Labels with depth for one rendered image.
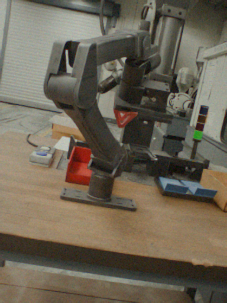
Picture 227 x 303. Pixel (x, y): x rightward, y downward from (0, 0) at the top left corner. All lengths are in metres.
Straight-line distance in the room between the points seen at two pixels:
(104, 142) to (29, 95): 9.99
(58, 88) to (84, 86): 0.05
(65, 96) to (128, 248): 0.32
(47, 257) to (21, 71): 10.22
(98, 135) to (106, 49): 0.19
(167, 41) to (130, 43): 0.45
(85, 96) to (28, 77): 10.12
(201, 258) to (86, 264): 0.24
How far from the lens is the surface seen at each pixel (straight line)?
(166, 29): 1.22
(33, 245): 0.65
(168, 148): 4.35
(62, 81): 0.64
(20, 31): 10.91
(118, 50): 0.74
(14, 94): 10.86
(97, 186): 0.83
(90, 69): 0.63
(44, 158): 1.09
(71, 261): 0.70
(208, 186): 1.17
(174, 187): 1.01
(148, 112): 1.18
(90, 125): 0.70
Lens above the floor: 1.20
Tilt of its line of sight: 11 degrees down
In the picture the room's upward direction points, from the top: 11 degrees clockwise
